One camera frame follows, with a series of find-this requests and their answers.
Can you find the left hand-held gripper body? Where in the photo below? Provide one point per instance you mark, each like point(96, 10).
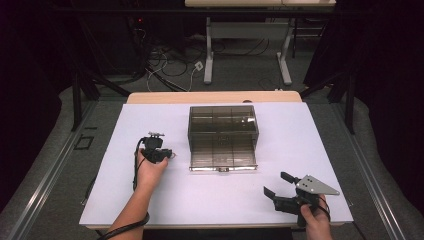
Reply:
point(154, 148)

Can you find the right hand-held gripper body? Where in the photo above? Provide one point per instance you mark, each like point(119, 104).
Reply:
point(315, 187)

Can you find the smoky clear drawer box casing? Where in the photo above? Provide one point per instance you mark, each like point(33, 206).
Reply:
point(222, 118)

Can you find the person's left hand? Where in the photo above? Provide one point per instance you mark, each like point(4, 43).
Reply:
point(149, 173)

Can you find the person's right hand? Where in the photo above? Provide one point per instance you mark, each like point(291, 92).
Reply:
point(318, 218)

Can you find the white table cover sheet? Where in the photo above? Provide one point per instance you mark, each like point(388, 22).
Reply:
point(233, 196)

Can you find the black metal stand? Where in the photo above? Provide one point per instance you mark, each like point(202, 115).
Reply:
point(349, 106)
point(76, 100)

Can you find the small white plug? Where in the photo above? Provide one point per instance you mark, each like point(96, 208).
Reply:
point(278, 89)

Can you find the white power adapter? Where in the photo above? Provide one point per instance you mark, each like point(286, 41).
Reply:
point(198, 65)

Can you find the black equipment cabinet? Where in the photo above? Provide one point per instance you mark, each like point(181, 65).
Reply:
point(126, 40)

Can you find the dark curtain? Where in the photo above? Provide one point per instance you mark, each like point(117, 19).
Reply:
point(26, 100)
point(393, 100)

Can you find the white-legged desk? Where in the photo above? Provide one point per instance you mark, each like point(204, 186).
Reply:
point(246, 30)

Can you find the metal floor rail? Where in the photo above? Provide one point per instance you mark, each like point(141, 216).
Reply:
point(50, 173)
point(372, 180)

